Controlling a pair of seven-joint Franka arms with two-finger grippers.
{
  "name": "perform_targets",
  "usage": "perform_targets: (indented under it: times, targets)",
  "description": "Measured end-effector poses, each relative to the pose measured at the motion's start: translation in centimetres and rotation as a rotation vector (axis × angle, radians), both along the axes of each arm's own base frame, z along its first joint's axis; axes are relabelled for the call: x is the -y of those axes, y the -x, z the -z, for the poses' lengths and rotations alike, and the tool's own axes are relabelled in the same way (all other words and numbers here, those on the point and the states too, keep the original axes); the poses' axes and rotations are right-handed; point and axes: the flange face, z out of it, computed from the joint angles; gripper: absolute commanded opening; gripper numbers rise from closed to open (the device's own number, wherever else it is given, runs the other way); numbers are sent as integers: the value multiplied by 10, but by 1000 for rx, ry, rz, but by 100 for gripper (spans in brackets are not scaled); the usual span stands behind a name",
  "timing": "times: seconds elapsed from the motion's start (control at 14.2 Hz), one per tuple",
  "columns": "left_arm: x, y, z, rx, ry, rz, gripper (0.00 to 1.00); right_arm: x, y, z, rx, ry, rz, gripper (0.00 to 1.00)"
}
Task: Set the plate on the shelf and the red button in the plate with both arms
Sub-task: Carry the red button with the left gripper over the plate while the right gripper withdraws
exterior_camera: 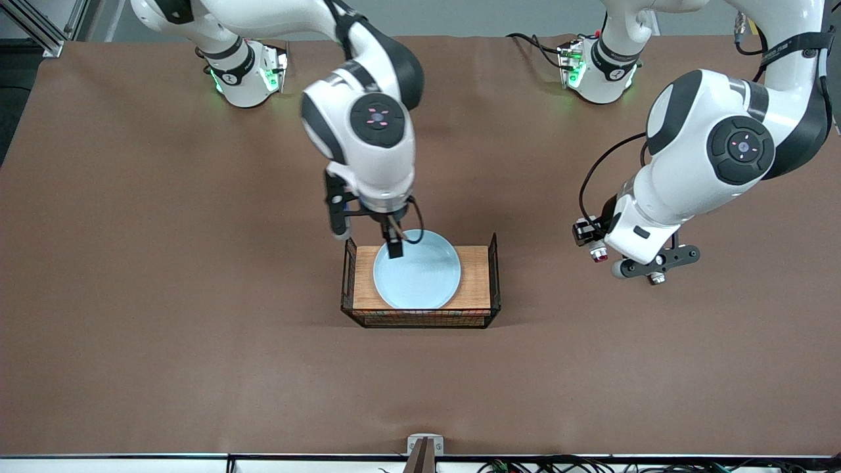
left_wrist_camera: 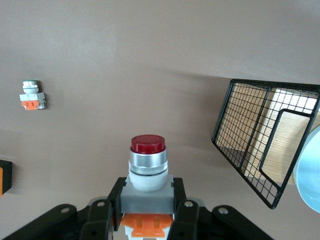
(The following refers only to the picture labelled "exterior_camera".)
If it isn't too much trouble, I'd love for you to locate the light blue round plate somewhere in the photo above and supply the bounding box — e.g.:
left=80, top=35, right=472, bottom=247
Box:
left=373, top=229, right=462, bottom=310

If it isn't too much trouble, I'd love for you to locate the wooden board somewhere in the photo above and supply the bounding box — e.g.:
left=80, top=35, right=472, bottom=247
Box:
left=353, top=246, right=491, bottom=311

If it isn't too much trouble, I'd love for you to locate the brown table cover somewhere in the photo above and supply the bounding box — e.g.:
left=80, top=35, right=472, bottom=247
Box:
left=0, top=33, right=841, bottom=458

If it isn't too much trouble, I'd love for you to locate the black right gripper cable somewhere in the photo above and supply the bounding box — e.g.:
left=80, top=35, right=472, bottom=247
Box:
left=397, top=195, right=426, bottom=246

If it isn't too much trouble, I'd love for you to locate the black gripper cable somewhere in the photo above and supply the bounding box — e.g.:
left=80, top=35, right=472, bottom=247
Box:
left=397, top=195, right=426, bottom=246
left=578, top=131, right=648, bottom=228

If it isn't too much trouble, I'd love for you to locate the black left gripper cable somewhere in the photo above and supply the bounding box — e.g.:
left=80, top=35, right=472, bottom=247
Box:
left=578, top=131, right=648, bottom=228

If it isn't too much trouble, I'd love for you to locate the black wire basket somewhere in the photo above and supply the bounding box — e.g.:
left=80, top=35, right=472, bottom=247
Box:
left=340, top=232, right=501, bottom=330

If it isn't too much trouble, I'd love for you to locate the grey metal bracket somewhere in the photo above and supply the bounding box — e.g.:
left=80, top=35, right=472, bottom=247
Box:
left=407, top=434, right=445, bottom=473

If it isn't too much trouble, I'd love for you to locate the black arm base cable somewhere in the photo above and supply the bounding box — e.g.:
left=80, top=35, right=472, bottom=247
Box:
left=505, top=31, right=568, bottom=70

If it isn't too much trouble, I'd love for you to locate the grey camera post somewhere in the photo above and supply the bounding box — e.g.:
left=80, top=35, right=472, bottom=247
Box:
left=402, top=439, right=438, bottom=473

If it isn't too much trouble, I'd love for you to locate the black cable bundle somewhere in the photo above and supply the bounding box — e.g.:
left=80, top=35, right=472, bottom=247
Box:
left=476, top=455, right=819, bottom=473

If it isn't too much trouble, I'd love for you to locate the white table edge rail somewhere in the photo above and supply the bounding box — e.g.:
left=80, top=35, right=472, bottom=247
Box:
left=0, top=453, right=841, bottom=473

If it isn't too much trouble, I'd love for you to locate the aluminium frame profile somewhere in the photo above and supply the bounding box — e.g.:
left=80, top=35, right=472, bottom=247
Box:
left=0, top=0, right=67, bottom=58

